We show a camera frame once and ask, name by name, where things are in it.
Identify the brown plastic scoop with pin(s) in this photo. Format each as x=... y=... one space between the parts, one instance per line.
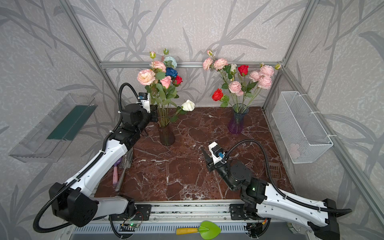
x=275 y=169

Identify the small pink bud spray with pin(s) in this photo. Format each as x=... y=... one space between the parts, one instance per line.
x=153 y=78

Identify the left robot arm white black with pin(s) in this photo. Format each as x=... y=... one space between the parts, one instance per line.
x=72 y=201

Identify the white wire mesh basket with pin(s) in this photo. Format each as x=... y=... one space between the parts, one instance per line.
x=303 y=135

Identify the small green circuit board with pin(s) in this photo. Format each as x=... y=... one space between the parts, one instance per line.
x=129 y=227

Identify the white rosebud stem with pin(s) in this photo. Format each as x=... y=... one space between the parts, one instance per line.
x=233 y=68

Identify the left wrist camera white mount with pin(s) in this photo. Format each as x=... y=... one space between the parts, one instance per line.
x=144 y=100

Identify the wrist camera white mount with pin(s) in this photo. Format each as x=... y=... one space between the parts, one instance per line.
x=144 y=100
x=217 y=153

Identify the clear plastic wall tray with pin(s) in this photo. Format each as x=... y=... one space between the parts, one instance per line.
x=48 y=141

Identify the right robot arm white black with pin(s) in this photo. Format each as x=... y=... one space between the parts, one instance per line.
x=262 y=200

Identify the green stem small red rose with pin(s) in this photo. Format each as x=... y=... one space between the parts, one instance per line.
x=177 y=81

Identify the white blue flower stem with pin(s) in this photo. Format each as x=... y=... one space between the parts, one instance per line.
x=169 y=61

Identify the aluminium front rail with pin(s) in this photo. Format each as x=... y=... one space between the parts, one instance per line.
x=167 y=217

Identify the white rose stem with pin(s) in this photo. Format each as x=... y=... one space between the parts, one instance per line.
x=185 y=108

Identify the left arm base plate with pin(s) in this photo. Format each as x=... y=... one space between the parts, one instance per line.
x=135 y=212

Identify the dark red rose stem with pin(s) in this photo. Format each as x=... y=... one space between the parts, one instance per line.
x=247 y=83

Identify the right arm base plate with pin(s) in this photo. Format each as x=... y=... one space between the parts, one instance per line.
x=237 y=212

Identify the dark glass cup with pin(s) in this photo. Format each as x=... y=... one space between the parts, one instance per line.
x=166 y=134

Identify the pink rosebud stem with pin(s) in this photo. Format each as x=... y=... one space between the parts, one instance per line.
x=167 y=92

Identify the green toy shovel yellow handle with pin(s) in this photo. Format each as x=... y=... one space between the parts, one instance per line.
x=208 y=230

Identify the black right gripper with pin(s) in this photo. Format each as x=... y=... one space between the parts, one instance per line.
x=211 y=163

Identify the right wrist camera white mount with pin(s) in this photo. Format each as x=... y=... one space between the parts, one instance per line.
x=217 y=153

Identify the purple ribbed glass vase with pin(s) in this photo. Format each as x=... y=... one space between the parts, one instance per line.
x=236 y=124

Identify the purple toy rake pink handle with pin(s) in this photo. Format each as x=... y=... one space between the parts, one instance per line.
x=115 y=172

